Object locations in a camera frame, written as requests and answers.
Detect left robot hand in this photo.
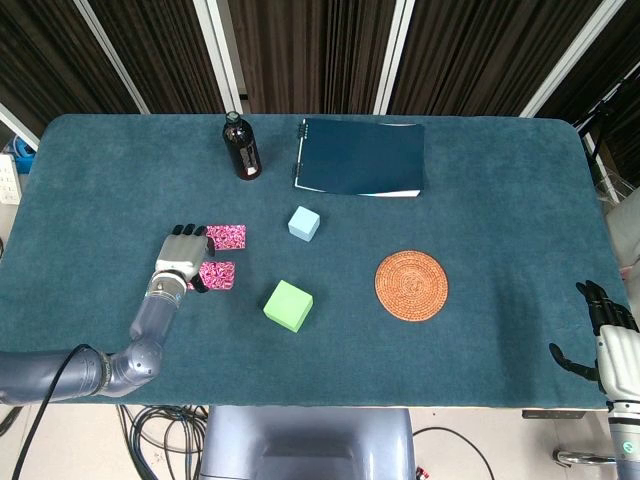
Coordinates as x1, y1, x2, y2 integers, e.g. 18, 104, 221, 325
153, 223, 218, 293

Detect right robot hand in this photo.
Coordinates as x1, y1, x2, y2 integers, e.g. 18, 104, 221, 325
548, 278, 640, 402

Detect pink patterned block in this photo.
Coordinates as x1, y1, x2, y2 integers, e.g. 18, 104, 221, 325
198, 259, 237, 291
205, 224, 248, 252

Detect chrome caster base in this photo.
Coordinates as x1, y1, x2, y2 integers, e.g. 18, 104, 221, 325
552, 447, 621, 469

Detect green foam cube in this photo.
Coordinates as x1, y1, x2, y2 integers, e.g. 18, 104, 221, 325
262, 279, 315, 334

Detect brown glass bottle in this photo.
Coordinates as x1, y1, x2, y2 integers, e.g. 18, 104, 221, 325
222, 110, 263, 182

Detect light blue foam cube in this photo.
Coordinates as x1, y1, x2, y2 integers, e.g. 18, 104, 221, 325
287, 205, 321, 245

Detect blue plastic roll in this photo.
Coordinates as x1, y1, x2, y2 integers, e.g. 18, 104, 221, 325
13, 137, 39, 164

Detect white power strip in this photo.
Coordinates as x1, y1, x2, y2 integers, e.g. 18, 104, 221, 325
0, 153, 24, 205

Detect teal velvet tablecloth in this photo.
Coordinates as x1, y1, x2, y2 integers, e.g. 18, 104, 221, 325
0, 113, 640, 409

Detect round woven rattan coaster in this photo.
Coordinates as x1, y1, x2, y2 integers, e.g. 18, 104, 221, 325
374, 251, 450, 325

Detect grey-blue robot torso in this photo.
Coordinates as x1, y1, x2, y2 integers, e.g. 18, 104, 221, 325
199, 405, 417, 480

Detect dark brown pleated curtain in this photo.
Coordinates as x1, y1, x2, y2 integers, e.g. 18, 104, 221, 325
0, 0, 640, 132

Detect black floor cable bundle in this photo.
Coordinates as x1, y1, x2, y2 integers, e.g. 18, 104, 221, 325
117, 403, 209, 480

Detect white frame post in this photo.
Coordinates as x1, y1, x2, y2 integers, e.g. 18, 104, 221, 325
373, 0, 417, 116
192, 0, 245, 116
0, 101, 42, 151
73, 0, 150, 115
519, 0, 615, 119

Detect dark blue ring binder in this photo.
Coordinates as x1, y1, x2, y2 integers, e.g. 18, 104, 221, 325
292, 117, 427, 199

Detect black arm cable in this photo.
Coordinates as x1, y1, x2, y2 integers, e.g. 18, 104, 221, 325
10, 343, 84, 480

